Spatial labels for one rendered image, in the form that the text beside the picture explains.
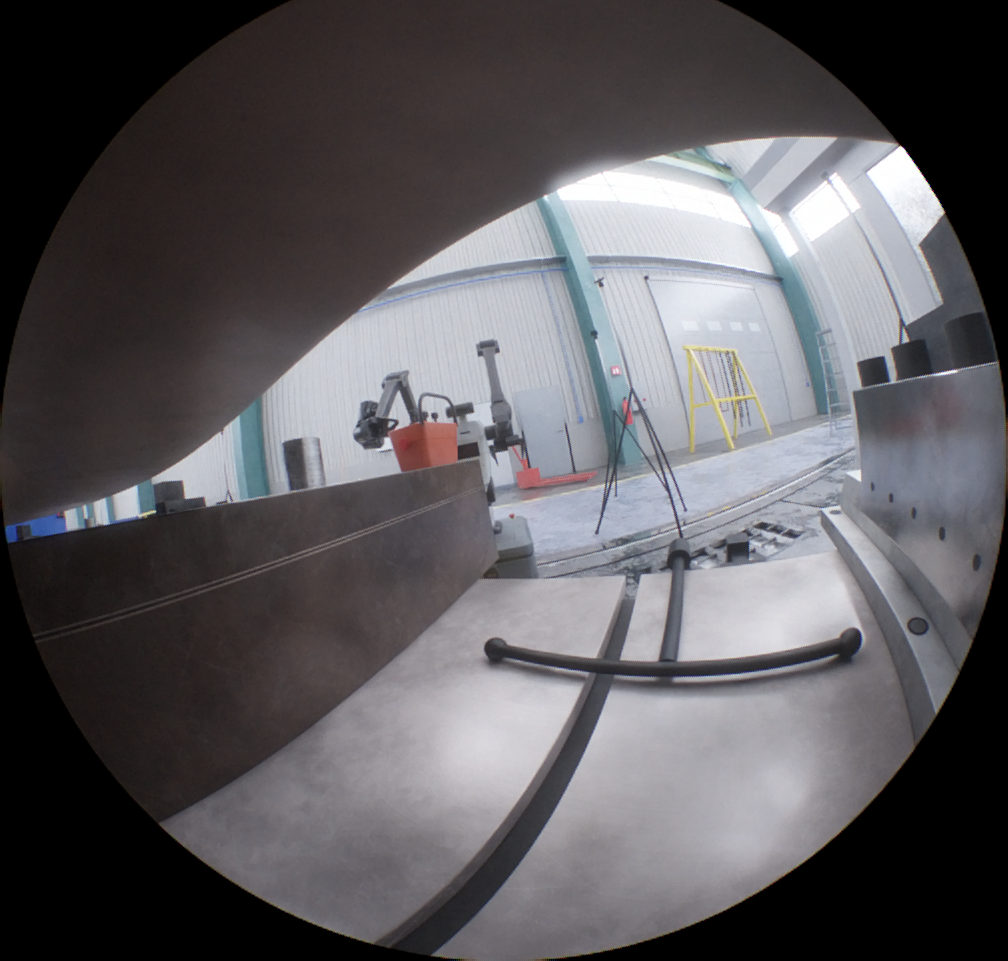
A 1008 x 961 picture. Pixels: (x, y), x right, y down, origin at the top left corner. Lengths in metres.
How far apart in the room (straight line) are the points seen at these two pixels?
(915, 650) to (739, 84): 0.56
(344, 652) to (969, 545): 0.82
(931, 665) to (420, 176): 0.66
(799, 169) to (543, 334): 6.70
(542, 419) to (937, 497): 7.07
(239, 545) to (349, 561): 0.21
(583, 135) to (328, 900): 0.63
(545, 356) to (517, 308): 1.52
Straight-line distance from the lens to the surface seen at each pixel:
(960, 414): 0.39
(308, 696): 0.57
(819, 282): 3.07
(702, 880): 0.38
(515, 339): 7.69
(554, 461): 7.15
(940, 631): 0.57
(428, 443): 0.82
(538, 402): 7.21
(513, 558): 1.50
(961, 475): 0.40
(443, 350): 7.74
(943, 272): 0.54
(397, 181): 0.20
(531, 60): 0.18
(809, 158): 3.04
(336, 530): 0.56
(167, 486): 1.49
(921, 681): 0.51
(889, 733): 0.50
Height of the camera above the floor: 0.68
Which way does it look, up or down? level
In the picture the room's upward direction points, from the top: 11 degrees counter-clockwise
